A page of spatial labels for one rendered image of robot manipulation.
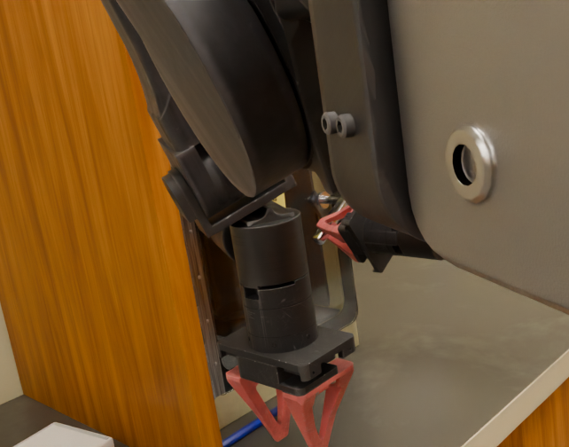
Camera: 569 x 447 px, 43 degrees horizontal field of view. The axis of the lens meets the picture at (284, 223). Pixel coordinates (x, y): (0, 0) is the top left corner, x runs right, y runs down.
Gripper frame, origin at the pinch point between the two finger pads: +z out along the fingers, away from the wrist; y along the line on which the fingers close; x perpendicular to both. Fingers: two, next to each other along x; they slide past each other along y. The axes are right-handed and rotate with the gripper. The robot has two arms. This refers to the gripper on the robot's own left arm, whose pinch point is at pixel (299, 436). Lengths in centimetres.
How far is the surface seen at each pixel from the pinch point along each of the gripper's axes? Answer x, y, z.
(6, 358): -6, 75, 11
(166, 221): -6.9, 23.1, -15.7
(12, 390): -6, 75, 17
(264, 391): -24.0, 31.5, 15.1
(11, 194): -6, 58, -18
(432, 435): -27.8, 6.0, 16.5
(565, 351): -56, 1, 17
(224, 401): -16.7, 31.6, 13.1
